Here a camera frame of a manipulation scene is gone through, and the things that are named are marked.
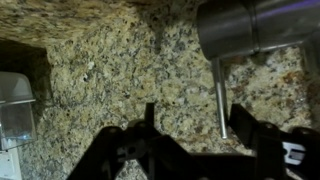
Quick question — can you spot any clear container white lid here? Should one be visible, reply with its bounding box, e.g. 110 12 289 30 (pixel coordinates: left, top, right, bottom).
0 71 37 151

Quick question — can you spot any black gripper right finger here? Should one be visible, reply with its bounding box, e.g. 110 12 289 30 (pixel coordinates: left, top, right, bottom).
228 103 320 180

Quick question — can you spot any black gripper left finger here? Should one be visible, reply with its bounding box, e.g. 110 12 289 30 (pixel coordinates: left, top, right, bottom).
66 102 191 180

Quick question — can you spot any steel faucet handle lever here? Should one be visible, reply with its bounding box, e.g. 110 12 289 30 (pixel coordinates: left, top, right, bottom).
211 57 229 140

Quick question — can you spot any white wall outlet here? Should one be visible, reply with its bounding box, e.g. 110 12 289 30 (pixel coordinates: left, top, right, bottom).
0 148 23 180

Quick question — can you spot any steel gooseneck kitchen faucet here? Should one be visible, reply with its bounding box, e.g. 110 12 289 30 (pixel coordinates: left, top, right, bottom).
195 0 320 62

